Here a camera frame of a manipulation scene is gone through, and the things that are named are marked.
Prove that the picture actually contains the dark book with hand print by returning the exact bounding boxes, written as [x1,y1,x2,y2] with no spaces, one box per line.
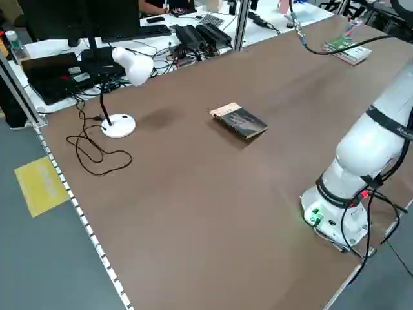
[209,102,269,141]

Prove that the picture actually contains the cream paperback book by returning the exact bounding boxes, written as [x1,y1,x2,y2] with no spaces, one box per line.
[323,43,368,67]

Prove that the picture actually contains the green cover book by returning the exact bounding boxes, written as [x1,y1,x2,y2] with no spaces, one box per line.
[325,34,372,62]

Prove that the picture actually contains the white desk lamp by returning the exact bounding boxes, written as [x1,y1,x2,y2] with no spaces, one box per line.
[99,46,155,139]

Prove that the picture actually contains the black finned power supply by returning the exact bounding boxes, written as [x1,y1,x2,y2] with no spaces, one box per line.
[174,25,207,50]
[196,23,233,48]

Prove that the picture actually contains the grey perforated plate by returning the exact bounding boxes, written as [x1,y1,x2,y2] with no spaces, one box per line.
[197,13,225,28]

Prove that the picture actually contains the black keyboard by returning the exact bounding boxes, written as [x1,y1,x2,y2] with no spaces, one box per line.
[101,24,173,45]

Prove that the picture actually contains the person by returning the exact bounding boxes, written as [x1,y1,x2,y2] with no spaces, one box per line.
[137,0,197,16]

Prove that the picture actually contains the light blue pad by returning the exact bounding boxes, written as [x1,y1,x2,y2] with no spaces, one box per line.
[283,6,319,25]

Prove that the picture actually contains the yellow floor sticker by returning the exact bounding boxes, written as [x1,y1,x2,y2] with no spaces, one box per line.
[14,156,70,218]

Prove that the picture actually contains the black flat device with labels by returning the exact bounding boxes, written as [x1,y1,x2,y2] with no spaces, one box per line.
[21,51,101,106]

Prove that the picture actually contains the black computer monitor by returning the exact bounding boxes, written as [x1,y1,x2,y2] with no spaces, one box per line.
[18,0,141,75]

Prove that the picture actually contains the clear bottle with white cap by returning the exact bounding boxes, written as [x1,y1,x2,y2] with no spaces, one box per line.
[4,30,29,62]

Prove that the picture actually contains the USB hub with cables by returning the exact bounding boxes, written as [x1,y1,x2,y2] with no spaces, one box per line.
[166,41,222,68]

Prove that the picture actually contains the black lamp cable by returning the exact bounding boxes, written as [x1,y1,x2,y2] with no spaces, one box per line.
[66,100,133,177]

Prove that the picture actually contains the white slotted cable duct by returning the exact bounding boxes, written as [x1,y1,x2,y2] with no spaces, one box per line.
[34,125,134,310]

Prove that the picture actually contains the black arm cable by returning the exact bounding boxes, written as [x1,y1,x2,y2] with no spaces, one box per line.
[288,0,404,56]

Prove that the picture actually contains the black arm base cables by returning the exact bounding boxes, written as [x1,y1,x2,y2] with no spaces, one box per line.
[341,187,413,288]

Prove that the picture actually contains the slanted aluminium frame post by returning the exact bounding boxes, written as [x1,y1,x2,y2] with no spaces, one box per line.
[0,51,49,127]

